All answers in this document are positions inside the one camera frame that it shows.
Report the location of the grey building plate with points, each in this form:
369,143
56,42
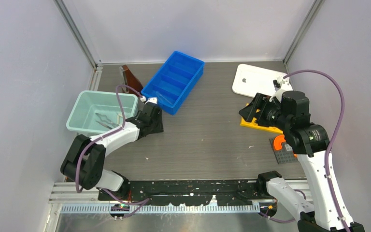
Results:
283,159

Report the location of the yellow test tube rack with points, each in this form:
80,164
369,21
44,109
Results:
254,125

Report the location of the blue divided plastic bin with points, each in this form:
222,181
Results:
175,80

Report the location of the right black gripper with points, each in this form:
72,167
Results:
260,101

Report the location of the white plastic tray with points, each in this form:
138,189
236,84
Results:
250,80

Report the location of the light green plastic tub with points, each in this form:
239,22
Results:
82,118

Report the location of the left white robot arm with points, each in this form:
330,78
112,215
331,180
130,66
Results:
84,161

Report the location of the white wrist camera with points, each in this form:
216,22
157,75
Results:
281,85
146,100

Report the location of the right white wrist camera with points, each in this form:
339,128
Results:
281,85

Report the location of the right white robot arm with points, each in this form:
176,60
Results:
312,145

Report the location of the brown triangular stand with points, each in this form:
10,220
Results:
129,79

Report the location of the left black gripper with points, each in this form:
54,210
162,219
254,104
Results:
159,128

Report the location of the metal crucible tongs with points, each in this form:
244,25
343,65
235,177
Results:
108,123

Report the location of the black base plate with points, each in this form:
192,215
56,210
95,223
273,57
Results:
188,192

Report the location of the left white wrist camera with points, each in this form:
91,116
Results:
146,100

